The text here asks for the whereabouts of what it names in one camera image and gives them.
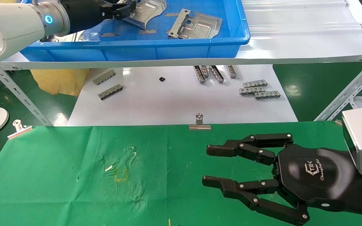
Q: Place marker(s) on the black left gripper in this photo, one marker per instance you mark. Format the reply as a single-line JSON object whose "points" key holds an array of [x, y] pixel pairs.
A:
{"points": [[83, 12]]}

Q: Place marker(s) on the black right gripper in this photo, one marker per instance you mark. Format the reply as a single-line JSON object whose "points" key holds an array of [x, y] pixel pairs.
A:
{"points": [[316, 179]]}

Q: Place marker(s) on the stamped metal plate part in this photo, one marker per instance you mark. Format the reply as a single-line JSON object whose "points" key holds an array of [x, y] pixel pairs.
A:
{"points": [[196, 26], [146, 12]]}

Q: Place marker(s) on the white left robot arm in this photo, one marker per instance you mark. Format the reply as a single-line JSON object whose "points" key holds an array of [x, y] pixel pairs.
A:
{"points": [[8, 25]]}

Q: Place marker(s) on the small flat grey strip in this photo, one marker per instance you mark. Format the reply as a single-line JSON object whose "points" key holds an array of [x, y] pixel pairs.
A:
{"points": [[148, 31], [171, 14], [109, 34]]}

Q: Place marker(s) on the large blue plastic bin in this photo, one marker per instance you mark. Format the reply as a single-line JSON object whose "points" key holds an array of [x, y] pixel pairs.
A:
{"points": [[168, 51]]}

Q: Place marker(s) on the grey slotted metal connector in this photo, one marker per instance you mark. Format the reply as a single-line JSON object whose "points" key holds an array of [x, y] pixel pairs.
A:
{"points": [[110, 92], [104, 77]]}

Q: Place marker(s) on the yellow bag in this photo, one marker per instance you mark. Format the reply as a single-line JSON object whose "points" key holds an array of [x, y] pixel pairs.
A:
{"points": [[58, 81]]}

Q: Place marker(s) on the white metal shelf rack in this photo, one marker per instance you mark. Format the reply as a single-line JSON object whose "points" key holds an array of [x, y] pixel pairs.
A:
{"points": [[294, 47]]}

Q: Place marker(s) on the small white scrap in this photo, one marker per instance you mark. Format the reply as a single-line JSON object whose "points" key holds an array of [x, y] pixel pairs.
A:
{"points": [[108, 169]]}

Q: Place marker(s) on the green table mat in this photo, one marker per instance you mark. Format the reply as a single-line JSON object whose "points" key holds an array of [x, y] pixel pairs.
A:
{"points": [[58, 194]]}

